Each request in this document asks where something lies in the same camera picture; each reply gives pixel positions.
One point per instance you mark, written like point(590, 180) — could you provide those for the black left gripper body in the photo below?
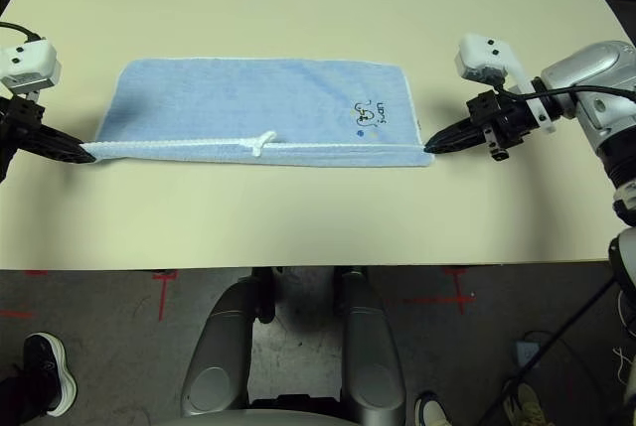
point(20, 115)

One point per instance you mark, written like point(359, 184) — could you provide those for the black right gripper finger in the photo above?
point(462, 131)
point(462, 145)

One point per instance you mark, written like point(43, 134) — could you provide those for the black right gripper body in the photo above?
point(502, 125)

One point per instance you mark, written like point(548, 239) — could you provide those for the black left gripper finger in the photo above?
point(52, 138)
point(59, 154)

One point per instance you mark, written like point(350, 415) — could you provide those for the light blue towel white trim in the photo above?
point(248, 98)

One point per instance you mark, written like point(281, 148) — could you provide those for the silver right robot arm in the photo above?
point(586, 68)

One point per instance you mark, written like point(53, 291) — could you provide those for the red tape floor mark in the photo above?
point(162, 297)

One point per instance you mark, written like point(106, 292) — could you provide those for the blue-grey box on floor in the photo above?
point(526, 352)

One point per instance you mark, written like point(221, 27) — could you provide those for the black sneaker white sole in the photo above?
point(49, 371)

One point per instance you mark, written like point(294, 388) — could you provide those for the black trouser leg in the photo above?
point(15, 401)

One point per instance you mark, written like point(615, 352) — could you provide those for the yellowish sneaker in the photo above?
point(526, 403)

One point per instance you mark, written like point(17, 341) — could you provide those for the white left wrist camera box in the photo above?
point(27, 61)

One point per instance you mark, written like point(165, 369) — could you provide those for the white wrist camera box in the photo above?
point(27, 61)
point(482, 56)

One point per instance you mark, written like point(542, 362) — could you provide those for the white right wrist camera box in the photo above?
point(482, 56)

